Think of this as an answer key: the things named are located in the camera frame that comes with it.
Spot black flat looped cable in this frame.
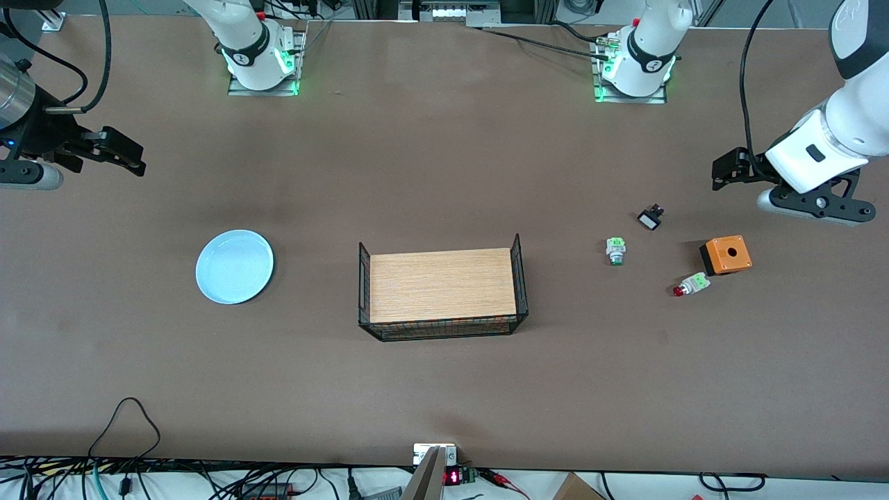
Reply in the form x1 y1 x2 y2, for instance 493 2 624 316
697 472 767 492

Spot black power strip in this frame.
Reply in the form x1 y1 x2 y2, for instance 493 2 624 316
238 483 297 500

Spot brown cardboard box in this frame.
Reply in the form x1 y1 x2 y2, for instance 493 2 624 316
551 472 606 500

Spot red push button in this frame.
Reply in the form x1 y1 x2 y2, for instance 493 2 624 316
672 272 712 299

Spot black cable across table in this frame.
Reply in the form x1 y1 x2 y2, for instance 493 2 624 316
478 26 613 61

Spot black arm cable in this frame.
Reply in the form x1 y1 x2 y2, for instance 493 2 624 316
43 0 114 114
0 21 91 98
738 0 776 183

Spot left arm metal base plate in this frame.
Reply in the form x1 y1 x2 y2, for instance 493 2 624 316
592 33 670 106

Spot thin black looped cable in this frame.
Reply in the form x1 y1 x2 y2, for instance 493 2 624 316
86 397 163 460

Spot aluminium frame rail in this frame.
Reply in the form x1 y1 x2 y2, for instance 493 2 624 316
351 0 558 28

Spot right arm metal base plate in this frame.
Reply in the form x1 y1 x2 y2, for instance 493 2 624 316
227 28 308 97

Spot orange button enclosure box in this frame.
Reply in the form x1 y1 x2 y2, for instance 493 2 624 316
698 234 754 278

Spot light blue plate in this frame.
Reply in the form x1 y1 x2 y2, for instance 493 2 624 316
195 229 275 306

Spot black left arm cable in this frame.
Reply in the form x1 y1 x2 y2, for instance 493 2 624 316
738 0 776 183

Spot wire basket with wooden top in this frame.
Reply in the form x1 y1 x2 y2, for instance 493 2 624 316
357 233 530 342

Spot grey metal mount post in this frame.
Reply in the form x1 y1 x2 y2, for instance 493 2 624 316
401 442 460 500

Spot red and black test leads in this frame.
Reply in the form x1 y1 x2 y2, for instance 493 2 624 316
477 467 533 500

